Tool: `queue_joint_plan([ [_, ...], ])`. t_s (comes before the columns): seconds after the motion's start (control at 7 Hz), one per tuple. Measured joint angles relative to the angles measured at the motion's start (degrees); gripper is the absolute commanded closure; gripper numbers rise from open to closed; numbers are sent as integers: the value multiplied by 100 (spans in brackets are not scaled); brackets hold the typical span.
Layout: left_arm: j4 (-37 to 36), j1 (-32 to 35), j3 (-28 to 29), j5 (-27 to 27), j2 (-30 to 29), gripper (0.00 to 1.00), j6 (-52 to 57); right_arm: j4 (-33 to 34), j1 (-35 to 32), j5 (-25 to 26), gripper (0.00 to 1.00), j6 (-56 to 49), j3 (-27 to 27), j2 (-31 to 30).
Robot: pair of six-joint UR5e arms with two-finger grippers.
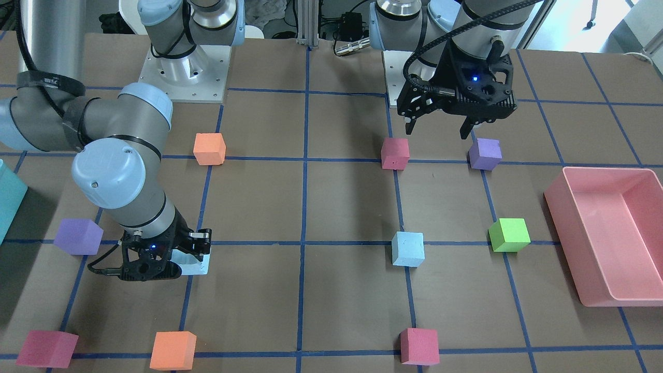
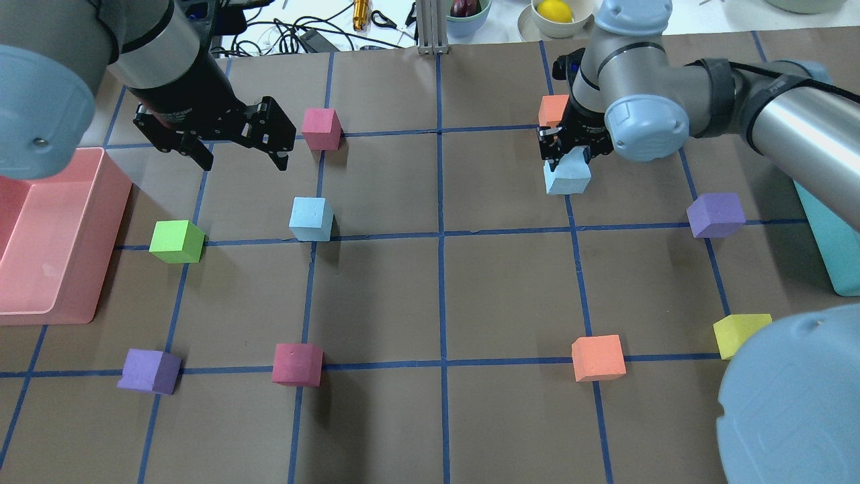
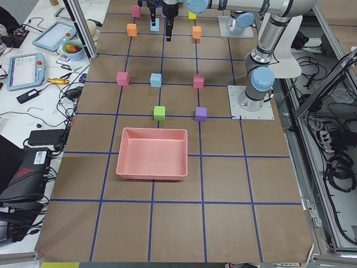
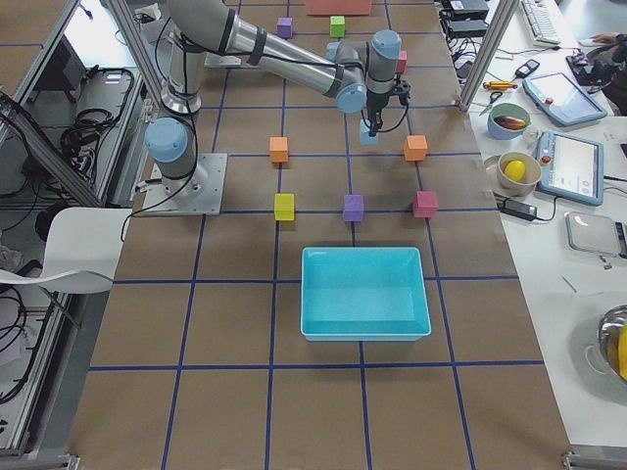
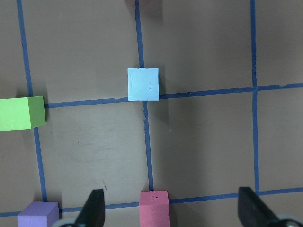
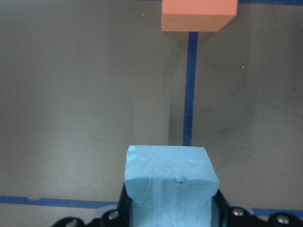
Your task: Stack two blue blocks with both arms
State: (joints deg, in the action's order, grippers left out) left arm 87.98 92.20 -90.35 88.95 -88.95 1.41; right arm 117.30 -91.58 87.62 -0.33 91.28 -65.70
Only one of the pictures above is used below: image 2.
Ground green block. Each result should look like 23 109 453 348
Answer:
148 220 206 264

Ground orange block right far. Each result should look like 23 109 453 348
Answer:
537 94 570 128

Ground black power adapter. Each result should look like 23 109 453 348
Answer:
298 28 340 53

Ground aluminium frame post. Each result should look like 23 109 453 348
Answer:
415 0 449 56

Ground scissors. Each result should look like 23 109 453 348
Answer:
370 10 417 32

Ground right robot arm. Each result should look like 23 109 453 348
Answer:
537 1 858 483

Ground beige bowl with lemon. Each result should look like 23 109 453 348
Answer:
518 1 596 41

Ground purple block right side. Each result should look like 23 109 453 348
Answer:
686 192 747 239

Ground red block right far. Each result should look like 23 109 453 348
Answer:
302 108 342 151

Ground cyan plastic bin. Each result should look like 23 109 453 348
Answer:
794 181 859 297

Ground green bowl with fruit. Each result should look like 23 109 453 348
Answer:
445 0 492 38

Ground orange block near base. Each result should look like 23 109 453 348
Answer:
571 335 627 382

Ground red block near base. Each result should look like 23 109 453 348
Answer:
271 343 325 388

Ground light blue block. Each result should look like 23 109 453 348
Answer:
289 197 334 242
544 147 592 196

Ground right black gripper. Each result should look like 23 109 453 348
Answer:
537 51 613 167

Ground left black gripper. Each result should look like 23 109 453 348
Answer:
132 57 297 171

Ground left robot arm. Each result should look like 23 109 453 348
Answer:
1 1 297 180

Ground pink plastic bin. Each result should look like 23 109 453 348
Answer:
1 147 132 327

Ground purple block left side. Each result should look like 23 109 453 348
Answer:
117 348 182 395

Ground purple block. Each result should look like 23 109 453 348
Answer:
686 192 747 239
117 348 182 395

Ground yellow block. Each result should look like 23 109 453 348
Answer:
712 313 772 360

